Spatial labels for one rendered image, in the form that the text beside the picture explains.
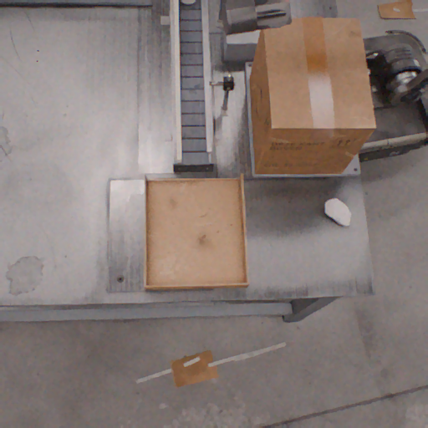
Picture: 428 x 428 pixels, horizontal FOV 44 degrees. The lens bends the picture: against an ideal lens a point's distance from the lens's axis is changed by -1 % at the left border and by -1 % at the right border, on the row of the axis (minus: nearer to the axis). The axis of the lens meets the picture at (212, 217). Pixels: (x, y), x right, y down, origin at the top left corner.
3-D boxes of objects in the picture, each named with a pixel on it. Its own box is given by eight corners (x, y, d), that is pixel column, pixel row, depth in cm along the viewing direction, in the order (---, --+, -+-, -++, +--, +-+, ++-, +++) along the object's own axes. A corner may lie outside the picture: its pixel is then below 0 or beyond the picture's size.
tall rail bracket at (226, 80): (204, 103, 152) (206, 69, 137) (229, 102, 153) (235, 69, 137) (204, 113, 151) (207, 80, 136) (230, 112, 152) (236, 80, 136)
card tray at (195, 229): (145, 180, 144) (144, 174, 140) (241, 178, 146) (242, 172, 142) (145, 290, 135) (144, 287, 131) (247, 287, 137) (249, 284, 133)
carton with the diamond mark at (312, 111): (248, 78, 154) (262, 16, 128) (330, 78, 155) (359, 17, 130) (255, 175, 144) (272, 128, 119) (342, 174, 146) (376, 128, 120)
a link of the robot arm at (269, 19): (292, 26, 104) (290, -5, 102) (258, 31, 103) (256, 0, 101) (282, 25, 110) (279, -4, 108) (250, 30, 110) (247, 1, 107)
